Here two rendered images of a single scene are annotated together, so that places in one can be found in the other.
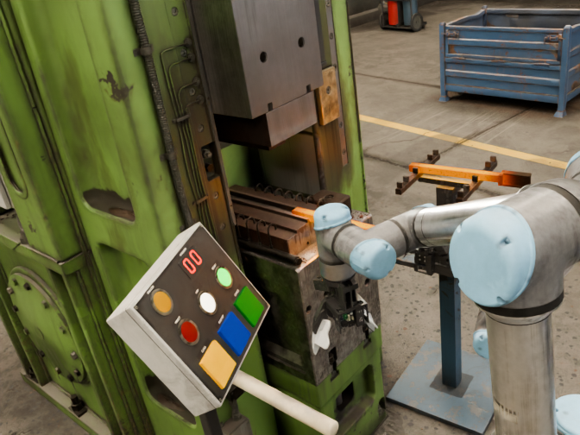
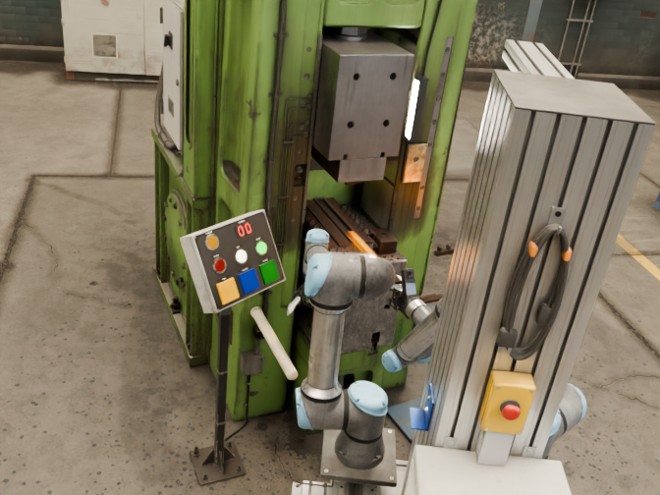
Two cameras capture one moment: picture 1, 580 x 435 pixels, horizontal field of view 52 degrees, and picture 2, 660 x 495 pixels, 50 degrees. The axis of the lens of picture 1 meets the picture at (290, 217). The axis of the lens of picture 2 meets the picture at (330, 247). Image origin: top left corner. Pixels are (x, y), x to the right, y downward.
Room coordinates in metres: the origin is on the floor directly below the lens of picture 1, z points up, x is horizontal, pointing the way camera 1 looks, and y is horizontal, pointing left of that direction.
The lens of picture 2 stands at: (-0.89, -0.77, 2.38)
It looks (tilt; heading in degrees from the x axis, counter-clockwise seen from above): 29 degrees down; 18
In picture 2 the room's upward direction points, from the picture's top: 7 degrees clockwise
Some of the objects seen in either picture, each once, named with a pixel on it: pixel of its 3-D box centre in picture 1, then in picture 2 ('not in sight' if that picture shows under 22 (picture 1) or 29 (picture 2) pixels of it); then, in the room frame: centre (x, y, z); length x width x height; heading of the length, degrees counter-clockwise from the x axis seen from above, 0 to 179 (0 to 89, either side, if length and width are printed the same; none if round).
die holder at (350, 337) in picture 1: (280, 275); (334, 276); (1.77, 0.06, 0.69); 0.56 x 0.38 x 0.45; 45
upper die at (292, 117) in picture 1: (239, 110); (340, 149); (1.73, 0.10, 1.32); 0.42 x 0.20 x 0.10; 45
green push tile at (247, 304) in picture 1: (248, 306); (268, 272); (1.17, 0.13, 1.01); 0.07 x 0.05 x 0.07; 160
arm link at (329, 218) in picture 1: (334, 233); (316, 247); (1.06, -0.08, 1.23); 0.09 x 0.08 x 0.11; 27
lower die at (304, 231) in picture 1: (259, 217); (330, 227); (1.73, 0.10, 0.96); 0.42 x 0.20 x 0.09; 45
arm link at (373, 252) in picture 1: (371, 249); (324, 263); (0.98, -0.14, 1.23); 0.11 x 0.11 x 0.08; 27
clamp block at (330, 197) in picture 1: (330, 205); (382, 241); (1.75, -0.14, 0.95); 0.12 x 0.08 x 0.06; 45
